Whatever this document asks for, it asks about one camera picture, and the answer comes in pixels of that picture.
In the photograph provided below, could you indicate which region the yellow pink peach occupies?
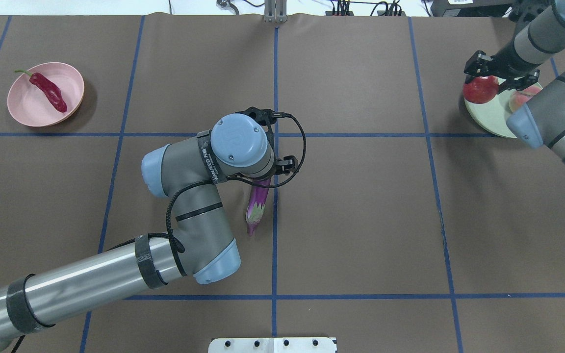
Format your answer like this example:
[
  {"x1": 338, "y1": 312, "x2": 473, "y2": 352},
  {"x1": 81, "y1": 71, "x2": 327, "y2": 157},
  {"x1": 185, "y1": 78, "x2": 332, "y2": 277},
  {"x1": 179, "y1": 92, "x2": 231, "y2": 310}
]
[{"x1": 508, "y1": 84, "x2": 542, "y2": 113}]

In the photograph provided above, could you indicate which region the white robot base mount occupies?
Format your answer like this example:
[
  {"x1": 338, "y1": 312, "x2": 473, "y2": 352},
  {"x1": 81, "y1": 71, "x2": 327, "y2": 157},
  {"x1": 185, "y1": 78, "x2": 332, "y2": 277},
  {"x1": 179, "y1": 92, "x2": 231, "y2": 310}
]
[{"x1": 208, "y1": 337, "x2": 338, "y2": 353}]

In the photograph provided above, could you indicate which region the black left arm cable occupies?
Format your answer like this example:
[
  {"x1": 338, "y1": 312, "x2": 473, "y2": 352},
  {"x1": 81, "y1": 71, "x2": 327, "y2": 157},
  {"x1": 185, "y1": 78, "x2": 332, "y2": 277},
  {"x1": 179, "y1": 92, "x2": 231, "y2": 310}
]
[{"x1": 10, "y1": 110, "x2": 308, "y2": 353}]

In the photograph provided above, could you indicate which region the pink plate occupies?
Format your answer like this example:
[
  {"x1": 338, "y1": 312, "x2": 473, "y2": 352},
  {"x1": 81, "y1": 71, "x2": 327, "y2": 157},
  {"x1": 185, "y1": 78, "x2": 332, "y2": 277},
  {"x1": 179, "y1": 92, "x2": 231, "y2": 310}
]
[{"x1": 7, "y1": 62, "x2": 85, "y2": 127}]

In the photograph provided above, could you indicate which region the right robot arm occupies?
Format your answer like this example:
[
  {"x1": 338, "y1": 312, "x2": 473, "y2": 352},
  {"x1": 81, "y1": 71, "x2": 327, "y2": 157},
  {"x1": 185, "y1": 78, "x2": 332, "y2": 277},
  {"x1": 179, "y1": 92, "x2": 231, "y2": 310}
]
[{"x1": 464, "y1": 0, "x2": 565, "y2": 165}]

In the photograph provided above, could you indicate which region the red chili pepper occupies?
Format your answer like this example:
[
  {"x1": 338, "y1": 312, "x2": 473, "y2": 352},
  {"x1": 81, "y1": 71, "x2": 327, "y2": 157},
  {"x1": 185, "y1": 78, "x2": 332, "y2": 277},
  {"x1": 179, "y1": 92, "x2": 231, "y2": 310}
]
[{"x1": 14, "y1": 70, "x2": 68, "y2": 113}]

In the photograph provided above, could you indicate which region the red orange pomegranate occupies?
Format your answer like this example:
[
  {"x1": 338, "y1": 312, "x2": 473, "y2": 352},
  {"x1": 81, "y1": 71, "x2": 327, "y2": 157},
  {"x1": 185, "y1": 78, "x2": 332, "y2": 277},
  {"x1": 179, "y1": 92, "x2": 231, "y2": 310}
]
[{"x1": 462, "y1": 76, "x2": 499, "y2": 103}]

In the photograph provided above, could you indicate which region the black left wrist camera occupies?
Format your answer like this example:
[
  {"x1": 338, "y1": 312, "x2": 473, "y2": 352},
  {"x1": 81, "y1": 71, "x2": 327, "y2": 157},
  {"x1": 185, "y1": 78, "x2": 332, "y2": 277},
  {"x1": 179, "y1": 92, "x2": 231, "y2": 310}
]
[{"x1": 236, "y1": 107, "x2": 284, "y2": 130}]

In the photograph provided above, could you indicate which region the green plate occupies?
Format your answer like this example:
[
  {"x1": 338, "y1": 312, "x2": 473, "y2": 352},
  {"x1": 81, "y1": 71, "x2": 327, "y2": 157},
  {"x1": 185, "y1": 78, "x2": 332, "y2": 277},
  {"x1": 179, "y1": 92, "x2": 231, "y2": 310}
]
[{"x1": 464, "y1": 90, "x2": 516, "y2": 138}]

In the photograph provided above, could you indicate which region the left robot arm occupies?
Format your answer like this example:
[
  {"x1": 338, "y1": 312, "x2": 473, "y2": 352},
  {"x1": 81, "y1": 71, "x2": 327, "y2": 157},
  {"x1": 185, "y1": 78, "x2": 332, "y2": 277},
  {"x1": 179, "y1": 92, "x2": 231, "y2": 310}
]
[{"x1": 0, "y1": 107, "x2": 304, "y2": 352}]

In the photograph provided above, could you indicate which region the black power strip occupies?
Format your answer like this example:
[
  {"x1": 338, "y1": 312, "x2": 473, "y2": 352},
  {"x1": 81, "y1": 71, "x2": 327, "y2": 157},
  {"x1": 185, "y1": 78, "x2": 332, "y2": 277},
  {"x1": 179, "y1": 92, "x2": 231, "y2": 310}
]
[{"x1": 324, "y1": 9, "x2": 407, "y2": 17}]

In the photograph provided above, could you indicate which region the purple eggplant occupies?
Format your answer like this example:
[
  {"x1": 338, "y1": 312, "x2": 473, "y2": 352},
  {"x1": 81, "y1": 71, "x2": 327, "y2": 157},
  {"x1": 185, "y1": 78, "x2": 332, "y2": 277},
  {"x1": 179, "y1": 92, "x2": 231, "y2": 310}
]
[{"x1": 245, "y1": 178, "x2": 272, "y2": 236}]

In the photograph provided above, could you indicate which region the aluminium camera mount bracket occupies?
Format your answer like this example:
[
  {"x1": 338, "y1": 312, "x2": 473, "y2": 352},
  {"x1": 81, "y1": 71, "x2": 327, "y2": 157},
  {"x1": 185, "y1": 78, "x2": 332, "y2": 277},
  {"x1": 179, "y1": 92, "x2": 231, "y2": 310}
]
[{"x1": 264, "y1": 0, "x2": 288, "y2": 24}]

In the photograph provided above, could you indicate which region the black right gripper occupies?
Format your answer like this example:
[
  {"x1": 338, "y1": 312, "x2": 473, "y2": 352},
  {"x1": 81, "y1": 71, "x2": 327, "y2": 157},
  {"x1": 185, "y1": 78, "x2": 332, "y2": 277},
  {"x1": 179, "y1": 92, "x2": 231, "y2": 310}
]
[{"x1": 463, "y1": 39, "x2": 540, "y2": 95}]

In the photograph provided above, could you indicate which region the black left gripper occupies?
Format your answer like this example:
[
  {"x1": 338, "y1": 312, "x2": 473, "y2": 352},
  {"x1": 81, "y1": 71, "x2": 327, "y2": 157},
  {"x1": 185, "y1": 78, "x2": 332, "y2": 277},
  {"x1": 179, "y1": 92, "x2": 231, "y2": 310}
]
[{"x1": 248, "y1": 147, "x2": 299, "y2": 183}]

